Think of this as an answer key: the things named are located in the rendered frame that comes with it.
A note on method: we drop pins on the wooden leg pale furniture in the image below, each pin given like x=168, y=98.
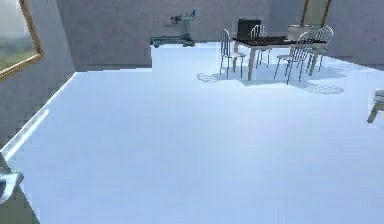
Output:
x=376, y=106

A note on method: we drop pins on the black box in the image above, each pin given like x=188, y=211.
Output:
x=247, y=28

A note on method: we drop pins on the gold framed landscape picture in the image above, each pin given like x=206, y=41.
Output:
x=15, y=40

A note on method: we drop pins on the dark top dining table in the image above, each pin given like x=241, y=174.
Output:
x=266, y=41

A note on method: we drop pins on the wooden framed wall picture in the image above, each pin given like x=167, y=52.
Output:
x=315, y=12

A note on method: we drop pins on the teal exercise machine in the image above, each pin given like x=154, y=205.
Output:
x=181, y=33

